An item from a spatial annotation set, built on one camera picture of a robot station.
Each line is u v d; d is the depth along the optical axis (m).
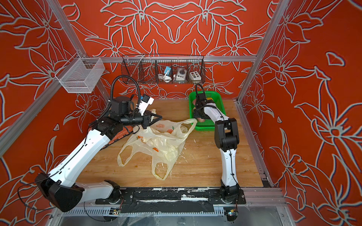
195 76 0.95
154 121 0.65
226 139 0.59
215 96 1.14
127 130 0.60
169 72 0.84
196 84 0.89
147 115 0.58
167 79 0.87
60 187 0.37
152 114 0.63
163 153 0.86
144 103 0.59
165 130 0.90
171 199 0.73
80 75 0.90
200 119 0.97
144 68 0.99
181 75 0.91
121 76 0.51
